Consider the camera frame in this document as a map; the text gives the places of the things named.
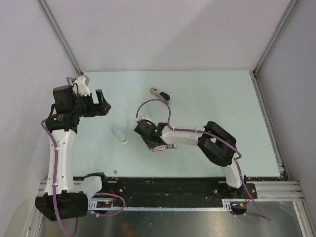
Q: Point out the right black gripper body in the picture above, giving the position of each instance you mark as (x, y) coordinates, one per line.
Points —
(149, 143)

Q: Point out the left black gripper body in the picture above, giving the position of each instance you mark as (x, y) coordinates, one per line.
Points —
(85, 106)

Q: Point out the red white staple box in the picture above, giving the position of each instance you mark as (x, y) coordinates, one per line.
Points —
(163, 147)

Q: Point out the beige black stapler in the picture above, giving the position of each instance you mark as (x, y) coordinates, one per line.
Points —
(160, 95)

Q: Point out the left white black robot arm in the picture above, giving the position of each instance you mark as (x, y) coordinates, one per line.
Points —
(62, 199)

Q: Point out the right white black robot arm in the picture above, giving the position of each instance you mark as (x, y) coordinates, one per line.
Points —
(216, 143)

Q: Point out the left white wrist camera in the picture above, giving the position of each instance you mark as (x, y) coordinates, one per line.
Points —
(80, 86)

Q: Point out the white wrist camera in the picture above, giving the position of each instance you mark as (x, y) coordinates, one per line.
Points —
(80, 86)
(145, 118)

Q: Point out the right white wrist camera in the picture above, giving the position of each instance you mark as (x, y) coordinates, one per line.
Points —
(145, 118)

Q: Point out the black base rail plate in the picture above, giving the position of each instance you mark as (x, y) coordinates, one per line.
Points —
(172, 192)

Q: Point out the left aluminium frame post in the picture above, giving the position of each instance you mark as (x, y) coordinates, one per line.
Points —
(59, 35)

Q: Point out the aluminium frame post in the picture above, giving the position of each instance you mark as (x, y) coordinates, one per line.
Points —
(284, 20)
(59, 35)

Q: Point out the grey slotted cable duct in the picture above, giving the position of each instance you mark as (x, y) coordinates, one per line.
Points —
(100, 205)

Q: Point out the right aluminium frame post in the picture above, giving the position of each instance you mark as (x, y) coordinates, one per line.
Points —
(284, 20)

